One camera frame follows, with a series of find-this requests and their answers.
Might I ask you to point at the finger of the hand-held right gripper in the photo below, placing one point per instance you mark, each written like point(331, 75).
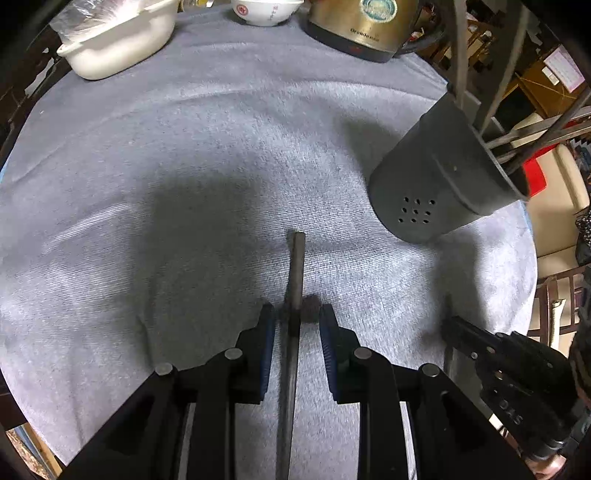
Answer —
point(466, 334)

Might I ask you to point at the bundle of dark chopsticks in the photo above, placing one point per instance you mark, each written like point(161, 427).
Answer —
point(459, 55)

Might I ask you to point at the gold electric kettle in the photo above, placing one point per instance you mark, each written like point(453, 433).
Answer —
point(364, 32)

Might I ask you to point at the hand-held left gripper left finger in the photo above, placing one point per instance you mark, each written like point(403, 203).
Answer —
point(265, 350)

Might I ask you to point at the person's right hand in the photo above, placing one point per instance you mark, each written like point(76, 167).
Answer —
point(549, 468)

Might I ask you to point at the wall calendar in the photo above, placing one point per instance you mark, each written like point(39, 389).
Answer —
point(563, 68)

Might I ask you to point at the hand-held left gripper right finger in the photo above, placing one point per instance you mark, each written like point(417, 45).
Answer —
point(328, 350)

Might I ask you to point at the grey perforated chopstick holder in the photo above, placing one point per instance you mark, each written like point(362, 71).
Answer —
point(438, 184)

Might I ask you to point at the white bowl red rim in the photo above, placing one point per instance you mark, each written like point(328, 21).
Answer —
point(265, 14)

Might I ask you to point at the cream chair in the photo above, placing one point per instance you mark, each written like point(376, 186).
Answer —
point(558, 207)

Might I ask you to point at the single dark chopstick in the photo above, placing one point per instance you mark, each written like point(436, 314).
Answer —
point(294, 277)

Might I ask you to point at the red bag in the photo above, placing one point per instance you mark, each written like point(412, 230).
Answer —
point(538, 177)

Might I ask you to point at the white ceramic pot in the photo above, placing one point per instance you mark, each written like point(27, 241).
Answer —
point(120, 46)

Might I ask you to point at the clear plastic bag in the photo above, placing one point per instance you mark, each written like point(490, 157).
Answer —
point(87, 18)

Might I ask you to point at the dark wooden chair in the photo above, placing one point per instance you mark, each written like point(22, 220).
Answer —
point(551, 304)

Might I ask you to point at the grey fleece table cloth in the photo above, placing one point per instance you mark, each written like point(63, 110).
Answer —
point(161, 161)

